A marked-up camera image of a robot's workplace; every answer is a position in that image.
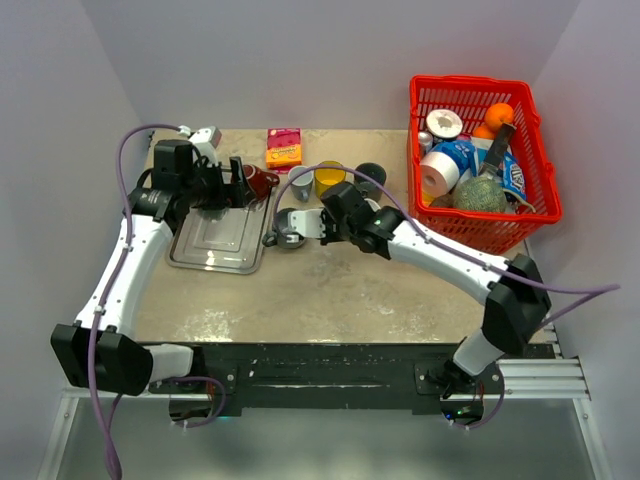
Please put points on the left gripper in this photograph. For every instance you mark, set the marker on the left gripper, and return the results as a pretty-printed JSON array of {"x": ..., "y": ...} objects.
[{"x": 235, "y": 194}]

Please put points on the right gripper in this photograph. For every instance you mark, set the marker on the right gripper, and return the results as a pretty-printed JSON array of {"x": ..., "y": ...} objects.
[{"x": 329, "y": 237}]

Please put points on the dark red mug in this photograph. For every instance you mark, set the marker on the dark red mug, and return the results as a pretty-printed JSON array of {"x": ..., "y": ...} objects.
[{"x": 261, "y": 182}]

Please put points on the yellow mug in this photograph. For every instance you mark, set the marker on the yellow mug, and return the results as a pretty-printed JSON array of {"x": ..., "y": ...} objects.
[{"x": 328, "y": 174}]

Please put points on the small light grey mug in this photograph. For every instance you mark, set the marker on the small light grey mug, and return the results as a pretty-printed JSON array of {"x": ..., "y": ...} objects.
[{"x": 301, "y": 180}]

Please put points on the grey round mug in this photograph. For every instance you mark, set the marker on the grey round mug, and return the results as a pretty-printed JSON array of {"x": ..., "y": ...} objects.
[{"x": 282, "y": 234}]

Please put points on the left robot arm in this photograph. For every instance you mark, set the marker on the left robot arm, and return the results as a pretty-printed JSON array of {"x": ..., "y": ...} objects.
[{"x": 98, "y": 350}]

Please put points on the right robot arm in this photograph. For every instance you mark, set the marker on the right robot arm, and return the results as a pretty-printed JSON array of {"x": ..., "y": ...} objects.
[{"x": 513, "y": 310}]

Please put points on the metal tray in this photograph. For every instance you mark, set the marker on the metal tray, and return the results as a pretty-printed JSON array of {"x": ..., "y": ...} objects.
[{"x": 227, "y": 241}]

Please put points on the pink orange candy box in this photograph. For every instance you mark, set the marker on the pink orange candy box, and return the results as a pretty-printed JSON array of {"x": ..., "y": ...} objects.
[{"x": 283, "y": 148}]

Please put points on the silver can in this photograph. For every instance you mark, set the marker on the silver can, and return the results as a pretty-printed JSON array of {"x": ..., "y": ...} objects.
[{"x": 425, "y": 141}]

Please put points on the white tape roll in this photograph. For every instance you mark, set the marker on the white tape roll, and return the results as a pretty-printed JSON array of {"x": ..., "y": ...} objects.
[{"x": 444, "y": 124}]

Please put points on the blue white package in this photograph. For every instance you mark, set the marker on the blue white package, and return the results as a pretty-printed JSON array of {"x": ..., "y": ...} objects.
[{"x": 465, "y": 154}]

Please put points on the green netted melon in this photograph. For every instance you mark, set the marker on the green netted melon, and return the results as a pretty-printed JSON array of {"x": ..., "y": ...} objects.
[{"x": 480, "y": 194}]

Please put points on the red plastic basket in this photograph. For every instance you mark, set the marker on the red plastic basket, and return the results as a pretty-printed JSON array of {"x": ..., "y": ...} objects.
[{"x": 470, "y": 97}]

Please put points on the orange fruit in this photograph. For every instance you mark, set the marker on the orange fruit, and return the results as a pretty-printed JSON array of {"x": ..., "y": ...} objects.
[
  {"x": 497, "y": 115},
  {"x": 484, "y": 132}
]

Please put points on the blue snack bag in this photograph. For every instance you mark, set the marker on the blue snack bag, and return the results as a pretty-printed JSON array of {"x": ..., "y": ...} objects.
[{"x": 513, "y": 179}]

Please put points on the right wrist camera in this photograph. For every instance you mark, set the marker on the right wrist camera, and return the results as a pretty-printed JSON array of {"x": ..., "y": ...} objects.
[{"x": 308, "y": 223}]

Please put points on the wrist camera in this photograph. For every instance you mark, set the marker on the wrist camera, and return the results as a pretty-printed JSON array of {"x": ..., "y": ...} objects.
[
  {"x": 205, "y": 140},
  {"x": 308, "y": 223}
]

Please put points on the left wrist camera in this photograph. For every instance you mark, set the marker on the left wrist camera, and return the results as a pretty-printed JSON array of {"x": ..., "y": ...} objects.
[{"x": 205, "y": 140}]

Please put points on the brown handled tool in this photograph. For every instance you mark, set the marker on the brown handled tool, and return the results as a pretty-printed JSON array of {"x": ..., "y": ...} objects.
[{"x": 495, "y": 154}]

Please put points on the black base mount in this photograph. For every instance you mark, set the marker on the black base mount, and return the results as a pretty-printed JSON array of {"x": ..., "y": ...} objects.
[{"x": 239, "y": 376}]

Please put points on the aluminium frame rail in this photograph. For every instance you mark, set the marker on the aluminium frame rail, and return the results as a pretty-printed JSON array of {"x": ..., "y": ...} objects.
[{"x": 539, "y": 373}]

